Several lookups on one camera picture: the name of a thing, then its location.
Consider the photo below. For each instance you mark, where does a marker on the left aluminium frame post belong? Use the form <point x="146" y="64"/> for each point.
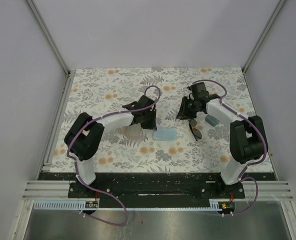
<point x="46" y="33"/>

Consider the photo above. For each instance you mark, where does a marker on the pink glasses case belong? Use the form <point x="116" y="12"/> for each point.
<point x="132" y="132"/>

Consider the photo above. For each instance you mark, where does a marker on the aluminium frame post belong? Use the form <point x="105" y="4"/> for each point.
<point x="264" y="34"/>
<point x="46" y="33"/>

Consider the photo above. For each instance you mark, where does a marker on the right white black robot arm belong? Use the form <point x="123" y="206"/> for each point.
<point x="247" y="138"/>

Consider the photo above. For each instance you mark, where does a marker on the black aviator sunglasses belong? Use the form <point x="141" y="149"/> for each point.
<point x="195" y="128"/>

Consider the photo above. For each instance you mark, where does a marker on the light blue cleaning cloth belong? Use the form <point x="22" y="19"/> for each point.
<point x="165" y="134"/>

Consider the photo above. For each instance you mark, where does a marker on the left aluminium side rail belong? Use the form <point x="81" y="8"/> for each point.
<point x="52" y="137"/>

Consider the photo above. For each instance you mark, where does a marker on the right aluminium frame post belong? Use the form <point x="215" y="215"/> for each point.
<point x="264" y="34"/>

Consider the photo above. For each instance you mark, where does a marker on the floral patterned table mat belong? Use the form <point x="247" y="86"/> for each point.
<point x="98" y="91"/>

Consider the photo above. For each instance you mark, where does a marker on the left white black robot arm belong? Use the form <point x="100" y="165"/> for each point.
<point x="84" y="136"/>

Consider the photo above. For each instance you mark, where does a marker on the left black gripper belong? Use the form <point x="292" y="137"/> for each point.
<point x="152" y="125"/>

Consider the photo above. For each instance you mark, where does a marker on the white slotted cable duct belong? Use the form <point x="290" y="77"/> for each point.
<point x="93" y="205"/>

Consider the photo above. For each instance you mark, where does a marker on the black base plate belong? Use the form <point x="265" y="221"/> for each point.
<point x="167" y="189"/>

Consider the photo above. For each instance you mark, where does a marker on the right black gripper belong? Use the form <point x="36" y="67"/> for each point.
<point x="183" y="114"/>

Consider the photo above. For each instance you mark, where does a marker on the grey-blue glasses case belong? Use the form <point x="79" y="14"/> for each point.
<point x="211" y="120"/>

